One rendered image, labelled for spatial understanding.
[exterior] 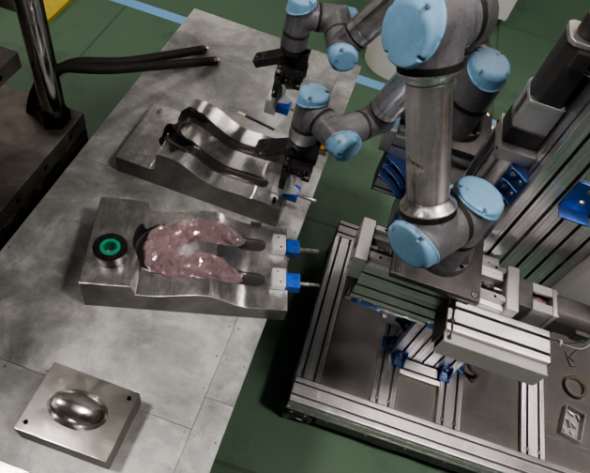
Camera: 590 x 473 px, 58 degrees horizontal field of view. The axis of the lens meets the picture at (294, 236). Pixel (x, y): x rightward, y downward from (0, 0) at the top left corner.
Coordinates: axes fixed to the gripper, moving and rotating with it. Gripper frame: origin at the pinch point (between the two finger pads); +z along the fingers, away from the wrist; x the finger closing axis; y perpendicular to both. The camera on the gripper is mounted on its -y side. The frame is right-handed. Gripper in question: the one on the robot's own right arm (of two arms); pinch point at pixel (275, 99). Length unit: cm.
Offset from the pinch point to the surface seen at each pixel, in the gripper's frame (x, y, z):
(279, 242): -47, 17, 7
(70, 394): -101, -12, 9
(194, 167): -34.2, -12.3, 3.8
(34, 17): -26, -60, -21
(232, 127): -12.6, -9.1, 5.5
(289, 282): -56, 24, 8
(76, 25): 114, -147, 95
